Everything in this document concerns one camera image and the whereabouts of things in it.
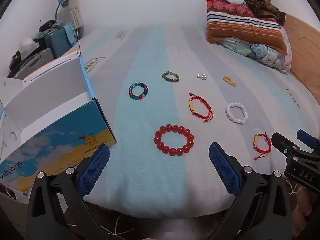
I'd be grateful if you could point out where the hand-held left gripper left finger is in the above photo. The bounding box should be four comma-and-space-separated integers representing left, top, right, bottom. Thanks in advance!
26, 144, 110, 240

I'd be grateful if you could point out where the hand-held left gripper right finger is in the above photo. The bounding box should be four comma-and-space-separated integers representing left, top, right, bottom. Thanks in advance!
209, 142, 293, 240

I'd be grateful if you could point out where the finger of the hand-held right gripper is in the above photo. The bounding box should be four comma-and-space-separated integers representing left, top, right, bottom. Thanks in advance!
271, 132, 302, 160
297, 129, 320, 146

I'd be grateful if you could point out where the red cord bracelet gold tube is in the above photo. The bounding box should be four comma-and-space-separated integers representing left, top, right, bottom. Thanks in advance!
188, 93, 214, 123
253, 133, 272, 161

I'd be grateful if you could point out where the printed cardboard box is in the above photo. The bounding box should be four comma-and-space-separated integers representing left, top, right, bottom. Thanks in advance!
0, 49, 117, 203

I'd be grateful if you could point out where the pink bead bracelet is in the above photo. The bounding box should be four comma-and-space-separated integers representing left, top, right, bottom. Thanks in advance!
225, 102, 249, 125

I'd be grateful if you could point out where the red bead bracelet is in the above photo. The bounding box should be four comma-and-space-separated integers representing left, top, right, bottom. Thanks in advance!
154, 124, 195, 156

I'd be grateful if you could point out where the yellow bead cluster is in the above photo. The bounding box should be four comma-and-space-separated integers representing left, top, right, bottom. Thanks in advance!
222, 76, 237, 87

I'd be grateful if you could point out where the multicolour glass bead bracelet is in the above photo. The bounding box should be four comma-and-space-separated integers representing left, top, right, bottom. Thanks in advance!
128, 82, 149, 100

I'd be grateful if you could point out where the person's right hand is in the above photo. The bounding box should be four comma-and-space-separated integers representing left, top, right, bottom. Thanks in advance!
293, 187, 320, 239

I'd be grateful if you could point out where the wooden headboard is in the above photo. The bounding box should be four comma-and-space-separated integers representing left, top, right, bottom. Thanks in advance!
282, 14, 320, 110

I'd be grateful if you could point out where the floral pillow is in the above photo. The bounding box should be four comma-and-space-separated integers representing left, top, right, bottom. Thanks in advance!
216, 26, 293, 75

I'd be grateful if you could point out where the striped bed sheet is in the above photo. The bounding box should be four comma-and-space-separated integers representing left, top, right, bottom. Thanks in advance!
80, 25, 318, 218

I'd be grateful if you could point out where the grey suitcase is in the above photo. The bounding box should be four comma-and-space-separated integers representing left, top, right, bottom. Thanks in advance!
9, 47, 54, 79

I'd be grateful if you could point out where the striped orange red pillow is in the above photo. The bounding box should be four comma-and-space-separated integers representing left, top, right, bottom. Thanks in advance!
206, 0, 288, 54

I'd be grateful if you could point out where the teal suitcase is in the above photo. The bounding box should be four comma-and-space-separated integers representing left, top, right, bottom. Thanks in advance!
44, 25, 75, 55

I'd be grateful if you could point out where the teal cloth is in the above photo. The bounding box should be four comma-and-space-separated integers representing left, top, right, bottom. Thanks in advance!
62, 24, 77, 47

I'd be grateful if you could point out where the brown blanket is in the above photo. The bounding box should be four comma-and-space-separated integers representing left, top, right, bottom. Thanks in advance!
234, 0, 287, 25

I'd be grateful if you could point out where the white plastic bag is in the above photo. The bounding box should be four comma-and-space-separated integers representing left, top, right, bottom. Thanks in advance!
18, 36, 39, 55

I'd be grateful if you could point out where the dark clutter pile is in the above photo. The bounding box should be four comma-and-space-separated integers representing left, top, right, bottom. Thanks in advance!
37, 19, 63, 33

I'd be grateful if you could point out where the beige curtain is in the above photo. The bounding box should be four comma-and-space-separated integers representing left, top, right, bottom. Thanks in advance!
64, 0, 84, 29

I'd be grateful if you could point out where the teal desk lamp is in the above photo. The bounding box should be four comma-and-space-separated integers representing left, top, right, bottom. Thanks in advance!
54, 0, 69, 22

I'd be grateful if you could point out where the brown green bead bracelet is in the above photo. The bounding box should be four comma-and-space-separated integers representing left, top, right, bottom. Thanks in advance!
162, 71, 180, 82

